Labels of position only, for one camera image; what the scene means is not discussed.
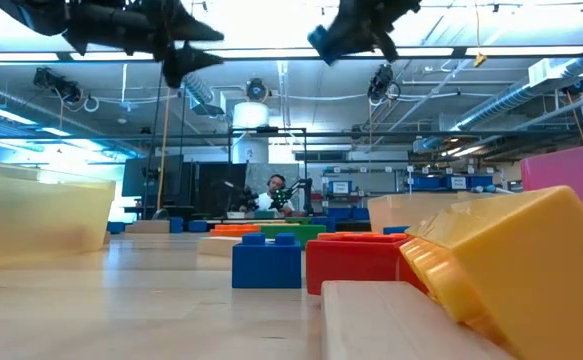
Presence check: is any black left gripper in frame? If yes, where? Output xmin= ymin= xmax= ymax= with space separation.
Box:
xmin=62 ymin=0 xmax=226 ymax=90

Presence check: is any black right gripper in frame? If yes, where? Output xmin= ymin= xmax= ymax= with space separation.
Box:
xmin=323 ymin=0 xmax=412 ymax=64

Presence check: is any black computer monitor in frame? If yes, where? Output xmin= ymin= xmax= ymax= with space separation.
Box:
xmin=189 ymin=161 xmax=248 ymax=217
xmin=121 ymin=154 xmax=186 ymax=199

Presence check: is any small black robot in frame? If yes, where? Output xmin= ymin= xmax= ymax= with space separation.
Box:
xmin=222 ymin=180 xmax=261 ymax=214
xmin=270 ymin=177 xmax=316 ymax=217

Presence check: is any person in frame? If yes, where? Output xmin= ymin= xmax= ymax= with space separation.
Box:
xmin=254 ymin=173 xmax=296 ymax=217

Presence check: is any blue storage bin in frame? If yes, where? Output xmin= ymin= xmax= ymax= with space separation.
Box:
xmin=327 ymin=206 xmax=374 ymax=222

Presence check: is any peach plastic bin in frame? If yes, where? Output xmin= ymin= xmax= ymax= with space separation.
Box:
xmin=367 ymin=191 xmax=492 ymax=235

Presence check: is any wooden block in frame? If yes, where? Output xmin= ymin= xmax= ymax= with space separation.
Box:
xmin=196 ymin=235 xmax=245 ymax=259
xmin=124 ymin=219 xmax=172 ymax=235
xmin=319 ymin=279 xmax=517 ymax=360

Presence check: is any blue long toy brick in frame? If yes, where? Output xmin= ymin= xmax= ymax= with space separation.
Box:
xmin=310 ymin=215 xmax=338 ymax=234

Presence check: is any orange long toy brick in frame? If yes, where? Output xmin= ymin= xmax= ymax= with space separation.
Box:
xmin=209 ymin=223 xmax=262 ymax=238
xmin=317 ymin=231 xmax=410 ymax=243

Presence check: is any green long toy brick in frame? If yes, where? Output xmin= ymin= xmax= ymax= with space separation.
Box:
xmin=258 ymin=223 xmax=328 ymax=250

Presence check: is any red toy brick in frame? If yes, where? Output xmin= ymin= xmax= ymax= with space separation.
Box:
xmin=305 ymin=234 xmax=430 ymax=296

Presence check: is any yellow plastic bin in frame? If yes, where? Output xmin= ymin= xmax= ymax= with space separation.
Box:
xmin=0 ymin=157 xmax=117 ymax=271

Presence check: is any pink plastic bin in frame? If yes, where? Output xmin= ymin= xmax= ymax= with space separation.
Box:
xmin=519 ymin=140 xmax=583 ymax=237

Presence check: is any yellow toy brick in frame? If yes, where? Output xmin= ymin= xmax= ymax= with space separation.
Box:
xmin=399 ymin=185 xmax=583 ymax=360

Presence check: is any silver ventilation duct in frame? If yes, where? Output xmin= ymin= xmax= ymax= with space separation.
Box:
xmin=183 ymin=72 xmax=226 ymax=119
xmin=450 ymin=55 xmax=583 ymax=132

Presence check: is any white round duct column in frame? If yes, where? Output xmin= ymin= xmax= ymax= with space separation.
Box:
xmin=231 ymin=101 xmax=271 ymax=165

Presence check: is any yellow hanging cable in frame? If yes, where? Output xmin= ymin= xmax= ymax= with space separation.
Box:
xmin=156 ymin=87 xmax=173 ymax=211

